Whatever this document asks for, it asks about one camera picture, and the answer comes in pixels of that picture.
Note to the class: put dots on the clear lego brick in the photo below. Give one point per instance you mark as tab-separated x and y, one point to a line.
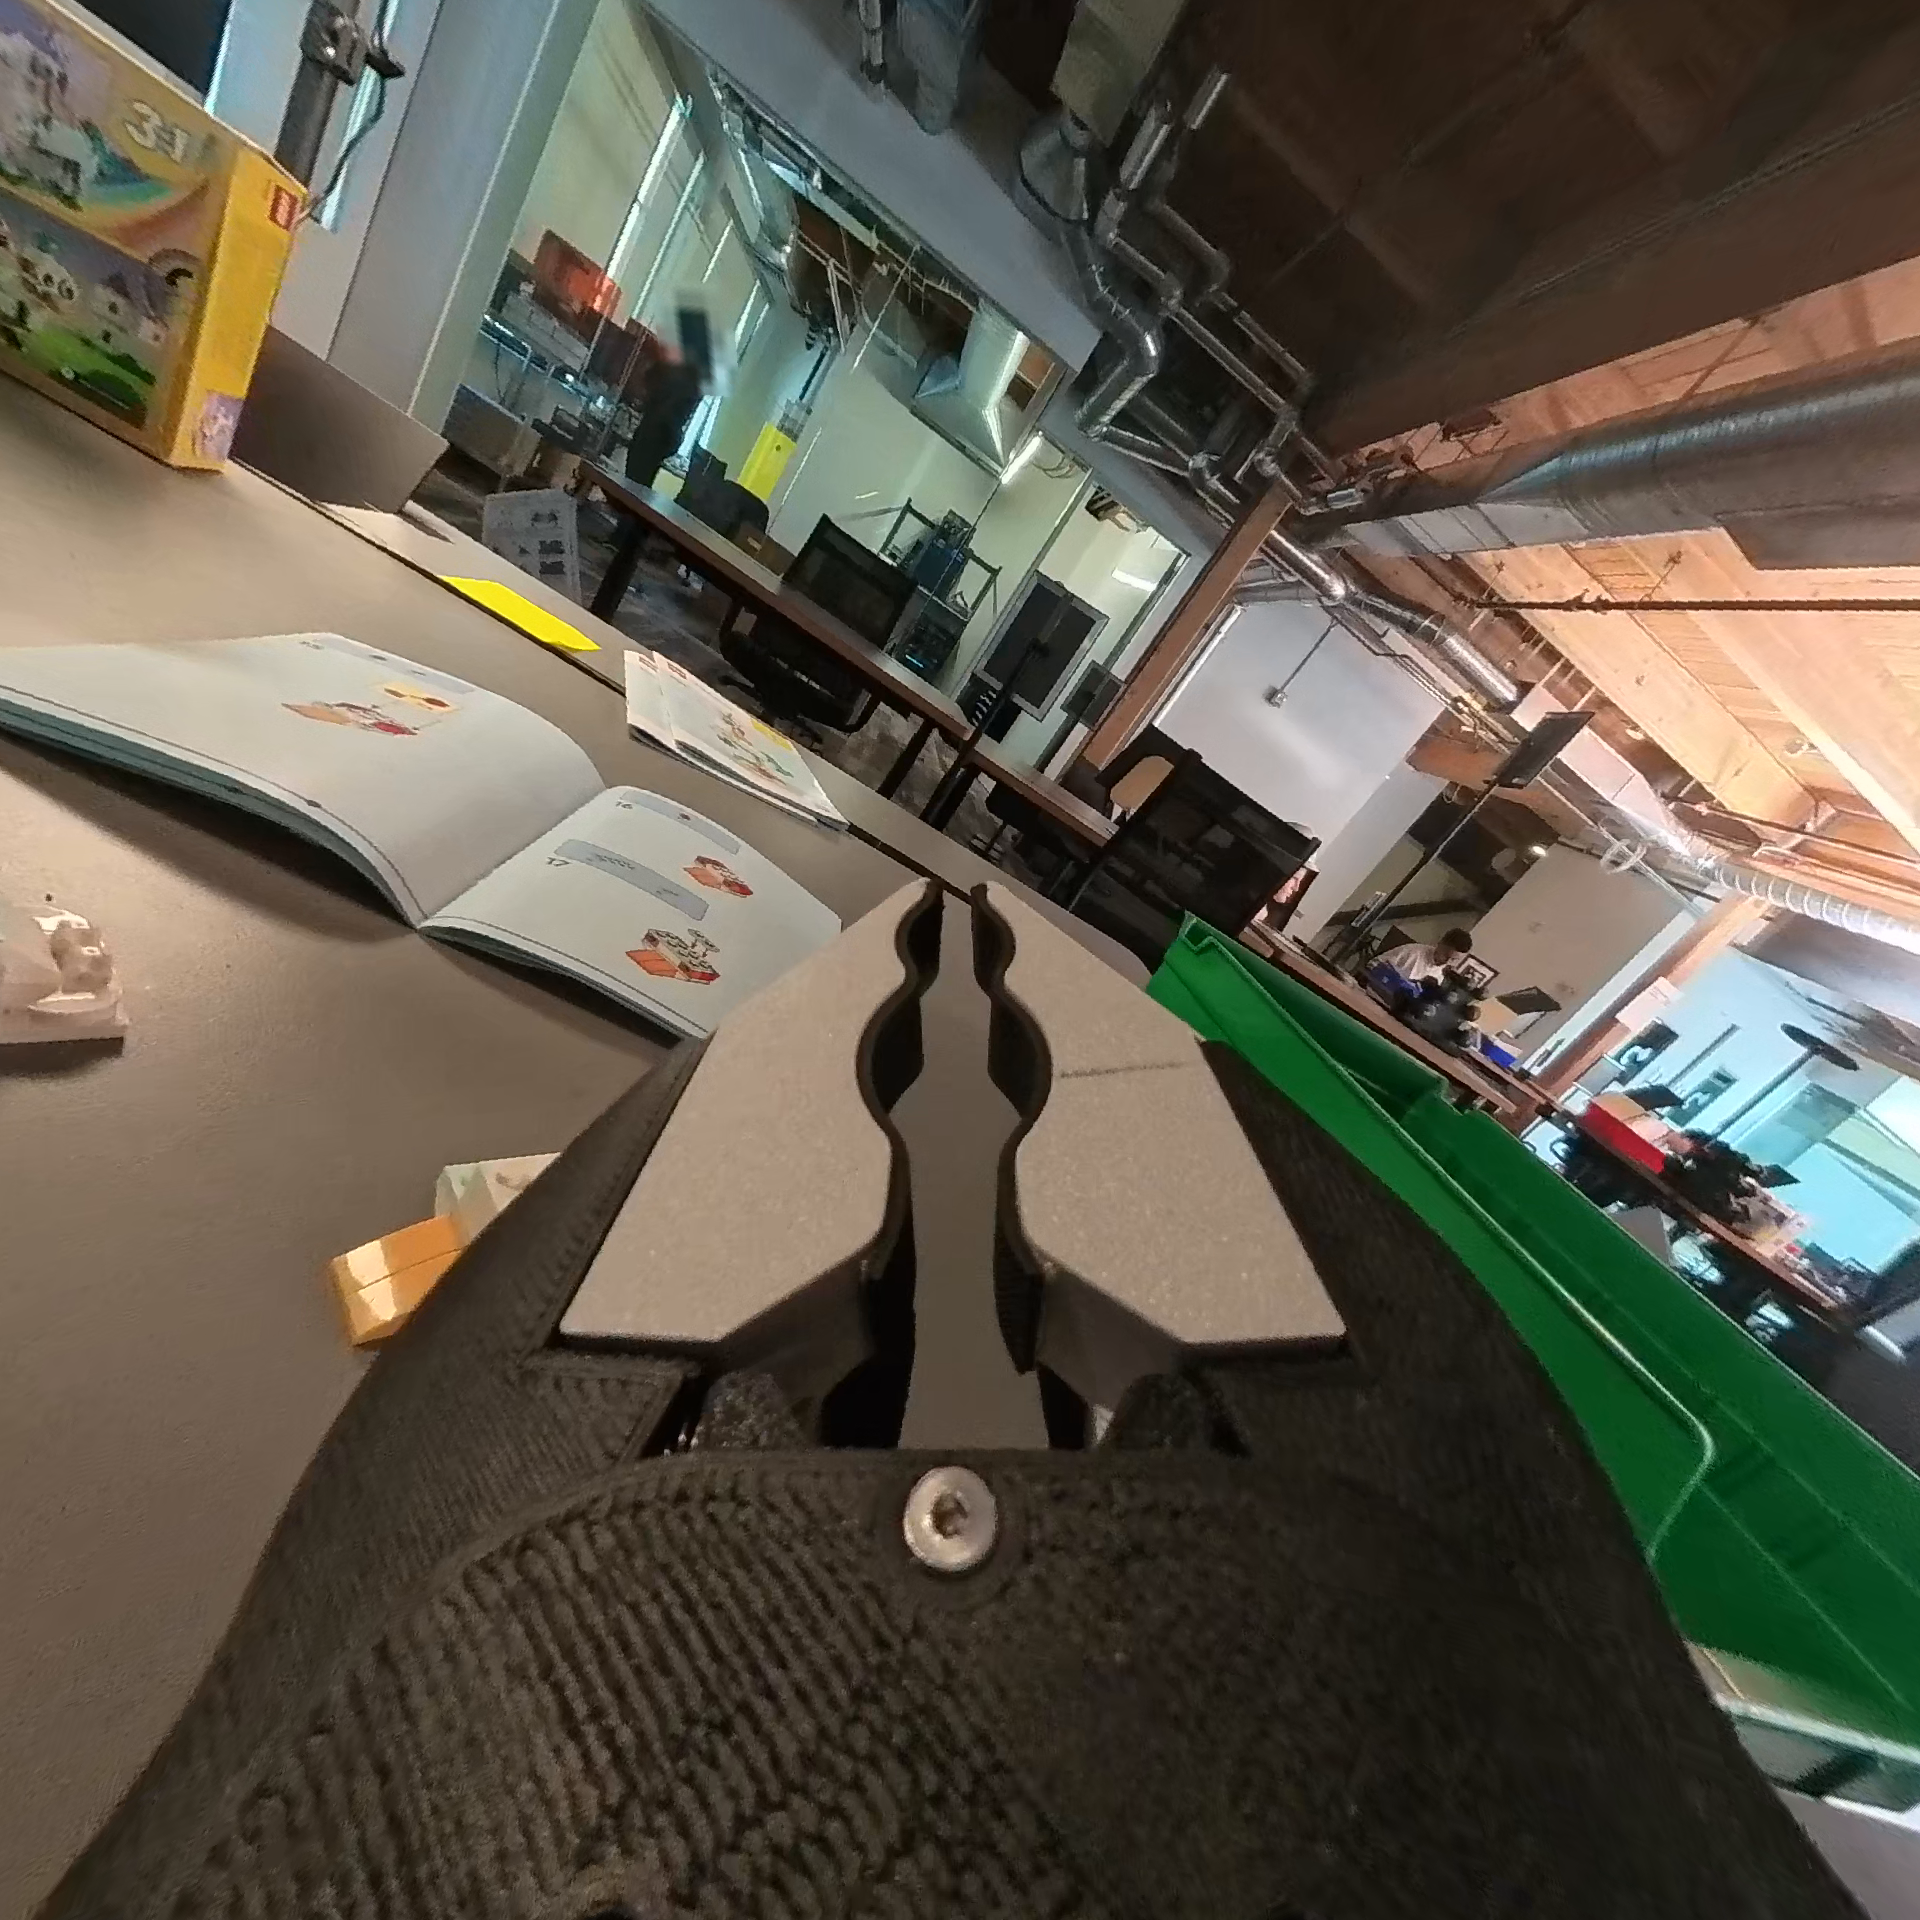
488	1182

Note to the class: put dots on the long wooden desk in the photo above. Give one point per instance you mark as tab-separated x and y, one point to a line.
902	675

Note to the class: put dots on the black monitor on pole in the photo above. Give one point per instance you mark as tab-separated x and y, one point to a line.
1546	748

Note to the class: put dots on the orange lego piece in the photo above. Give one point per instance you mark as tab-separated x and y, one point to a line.
390	1283

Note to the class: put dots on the open instruction booklet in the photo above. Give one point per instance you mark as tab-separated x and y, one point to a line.
376	751

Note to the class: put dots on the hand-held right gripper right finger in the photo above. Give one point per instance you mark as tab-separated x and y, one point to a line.
1172	1200

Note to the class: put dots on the framed board on stand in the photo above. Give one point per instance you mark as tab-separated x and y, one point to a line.
1071	638

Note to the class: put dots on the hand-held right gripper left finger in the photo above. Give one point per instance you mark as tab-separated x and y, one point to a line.
735	1200

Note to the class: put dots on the white lego assembly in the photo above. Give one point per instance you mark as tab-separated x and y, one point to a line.
60	975

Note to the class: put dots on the black mesh office chair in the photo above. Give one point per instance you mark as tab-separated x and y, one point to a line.
1215	840

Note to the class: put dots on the dark office chair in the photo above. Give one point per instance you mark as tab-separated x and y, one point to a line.
839	615

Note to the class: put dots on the yellow lego box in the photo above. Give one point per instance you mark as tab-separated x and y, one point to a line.
150	270

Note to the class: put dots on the closed instruction booklet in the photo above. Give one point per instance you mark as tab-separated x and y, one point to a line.
735	743

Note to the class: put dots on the green plastic bin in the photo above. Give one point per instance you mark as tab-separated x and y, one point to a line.
1501	1277

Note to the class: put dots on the yellow sticky note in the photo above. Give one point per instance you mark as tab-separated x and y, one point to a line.
517	613

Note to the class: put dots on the spiral metal air duct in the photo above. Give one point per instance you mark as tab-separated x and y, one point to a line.
1725	452

